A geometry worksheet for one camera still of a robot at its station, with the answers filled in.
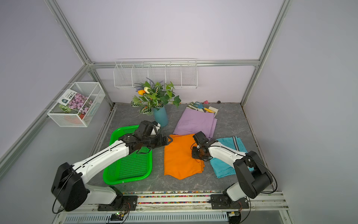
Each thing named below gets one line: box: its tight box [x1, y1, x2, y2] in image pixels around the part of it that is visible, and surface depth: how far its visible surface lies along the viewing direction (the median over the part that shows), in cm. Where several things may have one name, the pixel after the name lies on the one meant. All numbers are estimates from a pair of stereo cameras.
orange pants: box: [164, 133, 206, 181], surface depth 86 cm
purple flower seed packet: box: [56, 89, 94, 115], surface depth 75 cm
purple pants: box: [172, 108, 218, 140], surface depth 105 cm
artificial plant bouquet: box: [130, 77, 182, 115], surface depth 82 cm
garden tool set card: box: [185, 101, 219, 119], surface depth 118 cm
